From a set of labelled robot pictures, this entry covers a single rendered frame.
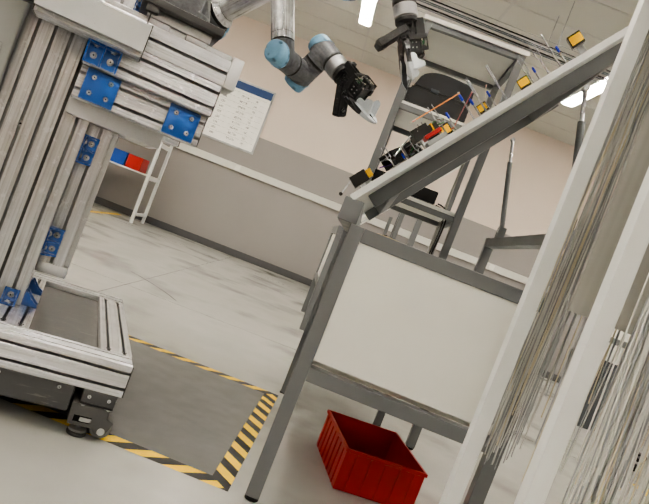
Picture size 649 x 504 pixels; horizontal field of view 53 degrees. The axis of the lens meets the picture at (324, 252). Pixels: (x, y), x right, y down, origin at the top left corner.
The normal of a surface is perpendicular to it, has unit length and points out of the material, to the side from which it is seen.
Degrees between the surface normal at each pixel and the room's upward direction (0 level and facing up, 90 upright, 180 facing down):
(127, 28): 90
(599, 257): 90
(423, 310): 90
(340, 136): 90
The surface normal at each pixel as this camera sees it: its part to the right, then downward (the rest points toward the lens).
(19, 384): 0.33, 0.15
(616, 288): 0.01, 0.03
